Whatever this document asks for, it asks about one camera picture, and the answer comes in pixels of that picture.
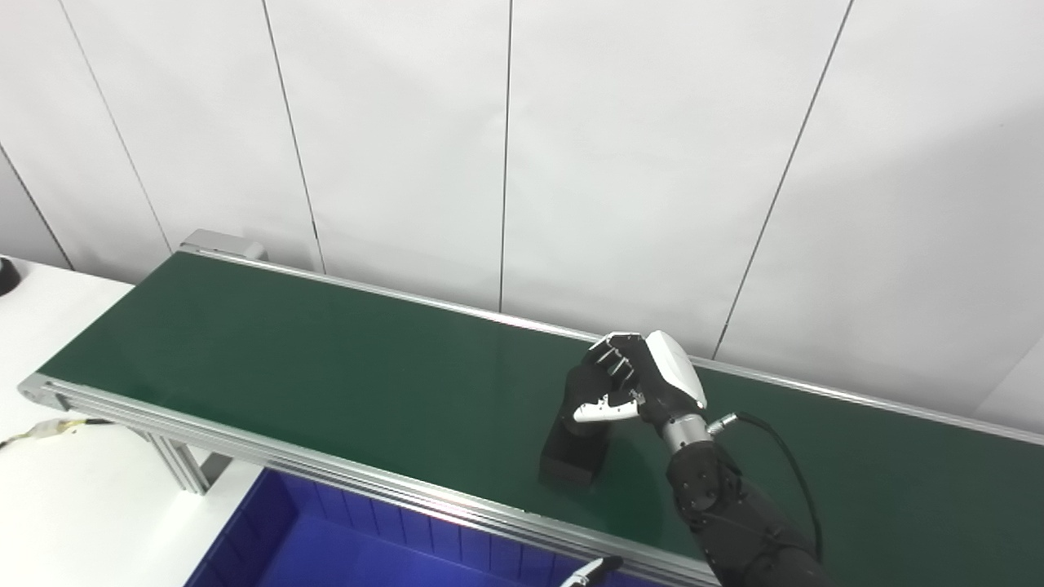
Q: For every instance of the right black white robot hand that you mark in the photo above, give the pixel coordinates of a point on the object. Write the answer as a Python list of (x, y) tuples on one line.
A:
[(669, 375)]

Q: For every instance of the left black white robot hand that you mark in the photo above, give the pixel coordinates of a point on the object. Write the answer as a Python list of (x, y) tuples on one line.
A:
[(591, 572)]

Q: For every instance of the black cylinder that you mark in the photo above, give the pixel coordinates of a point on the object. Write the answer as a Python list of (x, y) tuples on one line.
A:
[(571, 461)]

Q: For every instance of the blue plastic bin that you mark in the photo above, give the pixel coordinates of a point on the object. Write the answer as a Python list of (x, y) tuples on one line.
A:
[(326, 546)]

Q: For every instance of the green conveyor belt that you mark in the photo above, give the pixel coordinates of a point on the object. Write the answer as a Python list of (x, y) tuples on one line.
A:
[(367, 391)]

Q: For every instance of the aluminium conveyor leg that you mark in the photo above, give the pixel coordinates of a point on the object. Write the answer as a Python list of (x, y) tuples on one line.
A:
[(183, 465)]

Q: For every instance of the grey conveyor motor housing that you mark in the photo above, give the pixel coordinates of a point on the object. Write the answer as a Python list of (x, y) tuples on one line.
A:
[(224, 243)]

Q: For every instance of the black round object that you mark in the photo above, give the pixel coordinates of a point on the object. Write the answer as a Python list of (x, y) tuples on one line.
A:
[(6, 277)]

